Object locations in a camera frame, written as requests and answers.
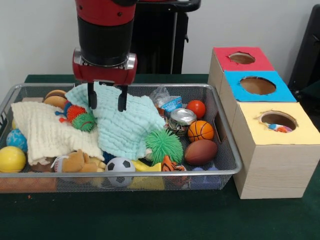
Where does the mint green muslin cloth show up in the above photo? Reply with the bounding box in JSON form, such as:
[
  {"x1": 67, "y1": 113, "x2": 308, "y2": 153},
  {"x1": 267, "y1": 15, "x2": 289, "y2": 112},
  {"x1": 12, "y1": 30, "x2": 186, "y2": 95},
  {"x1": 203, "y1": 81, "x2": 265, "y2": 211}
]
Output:
[{"x1": 64, "y1": 81, "x2": 167, "y2": 161}]

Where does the black upright panel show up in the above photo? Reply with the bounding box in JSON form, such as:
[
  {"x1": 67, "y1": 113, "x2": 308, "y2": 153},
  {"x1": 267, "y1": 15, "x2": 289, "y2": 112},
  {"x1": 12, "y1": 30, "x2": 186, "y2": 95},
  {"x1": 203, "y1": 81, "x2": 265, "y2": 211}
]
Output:
[{"x1": 287, "y1": 3, "x2": 320, "y2": 87}]

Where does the silver wire mesh bin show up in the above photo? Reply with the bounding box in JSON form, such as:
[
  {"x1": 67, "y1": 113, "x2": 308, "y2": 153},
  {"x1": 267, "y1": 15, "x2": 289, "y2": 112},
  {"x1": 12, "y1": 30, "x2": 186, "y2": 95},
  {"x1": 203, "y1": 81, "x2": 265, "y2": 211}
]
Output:
[{"x1": 0, "y1": 83, "x2": 243, "y2": 194}]

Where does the red rubber ball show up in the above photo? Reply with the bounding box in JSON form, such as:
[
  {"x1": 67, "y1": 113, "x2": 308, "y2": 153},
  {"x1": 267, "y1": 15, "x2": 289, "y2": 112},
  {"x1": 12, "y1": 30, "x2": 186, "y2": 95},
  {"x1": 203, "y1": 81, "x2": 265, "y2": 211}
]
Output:
[{"x1": 186, "y1": 99, "x2": 207, "y2": 120}]

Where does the small orange basketball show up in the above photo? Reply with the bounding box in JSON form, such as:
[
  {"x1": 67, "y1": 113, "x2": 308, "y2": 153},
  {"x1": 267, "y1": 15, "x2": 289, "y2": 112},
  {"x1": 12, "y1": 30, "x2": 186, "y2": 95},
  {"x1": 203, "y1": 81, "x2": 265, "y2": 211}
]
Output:
[{"x1": 187, "y1": 120, "x2": 215, "y2": 143}]

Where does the cream muslin cloth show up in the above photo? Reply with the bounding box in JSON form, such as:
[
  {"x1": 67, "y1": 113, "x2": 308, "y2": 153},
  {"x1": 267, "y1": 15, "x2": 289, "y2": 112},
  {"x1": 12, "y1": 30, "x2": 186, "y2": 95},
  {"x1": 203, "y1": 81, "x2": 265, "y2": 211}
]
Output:
[{"x1": 10, "y1": 101, "x2": 105, "y2": 166}]

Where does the wooden box with three holes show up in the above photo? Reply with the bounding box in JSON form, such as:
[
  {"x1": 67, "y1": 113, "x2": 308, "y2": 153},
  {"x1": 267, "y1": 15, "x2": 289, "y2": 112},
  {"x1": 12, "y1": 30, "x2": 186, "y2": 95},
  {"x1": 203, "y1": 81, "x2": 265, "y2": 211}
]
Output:
[{"x1": 207, "y1": 46, "x2": 320, "y2": 200}]

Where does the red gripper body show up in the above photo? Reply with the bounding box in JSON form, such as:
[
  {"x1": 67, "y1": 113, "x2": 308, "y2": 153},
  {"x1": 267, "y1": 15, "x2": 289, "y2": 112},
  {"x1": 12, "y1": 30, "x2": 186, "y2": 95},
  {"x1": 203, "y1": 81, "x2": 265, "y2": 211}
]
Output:
[{"x1": 72, "y1": 48, "x2": 138, "y2": 87}]

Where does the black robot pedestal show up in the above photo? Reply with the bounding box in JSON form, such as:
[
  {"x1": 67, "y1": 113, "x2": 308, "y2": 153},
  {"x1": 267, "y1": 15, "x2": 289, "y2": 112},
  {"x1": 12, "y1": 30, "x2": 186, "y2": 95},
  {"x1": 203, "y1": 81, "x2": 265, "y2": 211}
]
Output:
[{"x1": 132, "y1": 0, "x2": 202, "y2": 75}]

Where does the green spiky rubber ball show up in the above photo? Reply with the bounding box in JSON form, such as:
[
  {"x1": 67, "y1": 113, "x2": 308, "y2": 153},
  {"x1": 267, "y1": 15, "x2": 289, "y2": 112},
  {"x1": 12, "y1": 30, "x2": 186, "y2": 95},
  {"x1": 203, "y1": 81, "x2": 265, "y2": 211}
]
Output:
[{"x1": 144, "y1": 128, "x2": 185, "y2": 167}]

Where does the silver tin can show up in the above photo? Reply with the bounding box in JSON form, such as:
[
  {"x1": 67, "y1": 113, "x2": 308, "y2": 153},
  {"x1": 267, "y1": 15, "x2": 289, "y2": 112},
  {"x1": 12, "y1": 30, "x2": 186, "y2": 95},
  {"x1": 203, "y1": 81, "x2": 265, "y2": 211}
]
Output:
[{"x1": 167, "y1": 107, "x2": 198, "y2": 137}]

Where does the black and white soccer ball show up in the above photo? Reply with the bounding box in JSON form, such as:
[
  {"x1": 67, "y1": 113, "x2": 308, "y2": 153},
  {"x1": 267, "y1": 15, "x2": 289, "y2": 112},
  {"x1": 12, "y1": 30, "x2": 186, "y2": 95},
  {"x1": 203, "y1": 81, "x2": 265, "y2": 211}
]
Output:
[{"x1": 104, "y1": 156, "x2": 136, "y2": 188}]

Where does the multicolour rope knot toy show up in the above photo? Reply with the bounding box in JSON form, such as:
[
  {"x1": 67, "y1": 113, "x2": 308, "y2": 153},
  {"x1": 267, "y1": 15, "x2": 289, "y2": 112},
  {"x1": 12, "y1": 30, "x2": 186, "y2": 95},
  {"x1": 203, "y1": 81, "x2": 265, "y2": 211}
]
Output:
[{"x1": 267, "y1": 122, "x2": 293, "y2": 133}]

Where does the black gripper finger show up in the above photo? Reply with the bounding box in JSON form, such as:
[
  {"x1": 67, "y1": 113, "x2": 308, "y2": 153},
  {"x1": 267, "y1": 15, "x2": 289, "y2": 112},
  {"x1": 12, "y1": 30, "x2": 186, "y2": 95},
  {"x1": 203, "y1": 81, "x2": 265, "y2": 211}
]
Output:
[
  {"x1": 117, "y1": 84, "x2": 129, "y2": 113},
  {"x1": 86, "y1": 82, "x2": 98, "y2": 110}
]

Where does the yellow plastic ball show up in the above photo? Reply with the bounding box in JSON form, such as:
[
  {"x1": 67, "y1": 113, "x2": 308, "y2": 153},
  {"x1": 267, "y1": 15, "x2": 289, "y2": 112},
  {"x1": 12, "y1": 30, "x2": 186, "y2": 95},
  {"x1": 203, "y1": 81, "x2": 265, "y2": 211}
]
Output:
[{"x1": 0, "y1": 145, "x2": 27, "y2": 174}]

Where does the small brown football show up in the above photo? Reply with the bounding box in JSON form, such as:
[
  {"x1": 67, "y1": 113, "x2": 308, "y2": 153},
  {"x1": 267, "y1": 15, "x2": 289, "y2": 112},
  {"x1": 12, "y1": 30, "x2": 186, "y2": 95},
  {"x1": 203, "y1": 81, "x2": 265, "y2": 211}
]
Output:
[{"x1": 184, "y1": 139, "x2": 219, "y2": 166}]

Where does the multicolour spiky caterpillar toy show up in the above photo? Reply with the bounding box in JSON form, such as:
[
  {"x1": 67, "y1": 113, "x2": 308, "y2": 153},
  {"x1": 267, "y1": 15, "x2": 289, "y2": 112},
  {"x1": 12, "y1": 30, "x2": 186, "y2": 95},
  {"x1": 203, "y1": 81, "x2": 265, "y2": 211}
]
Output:
[{"x1": 54, "y1": 99, "x2": 97, "y2": 132}]

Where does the dark green tablecloth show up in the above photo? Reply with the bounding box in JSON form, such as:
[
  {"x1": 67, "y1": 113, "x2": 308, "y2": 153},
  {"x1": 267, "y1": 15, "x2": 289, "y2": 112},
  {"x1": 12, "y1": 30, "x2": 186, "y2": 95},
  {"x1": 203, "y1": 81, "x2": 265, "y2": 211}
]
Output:
[
  {"x1": 0, "y1": 73, "x2": 320, "y2": 240},
  {"x1": 298, "y1": 80, "x2": 320, "y2": 101}
]

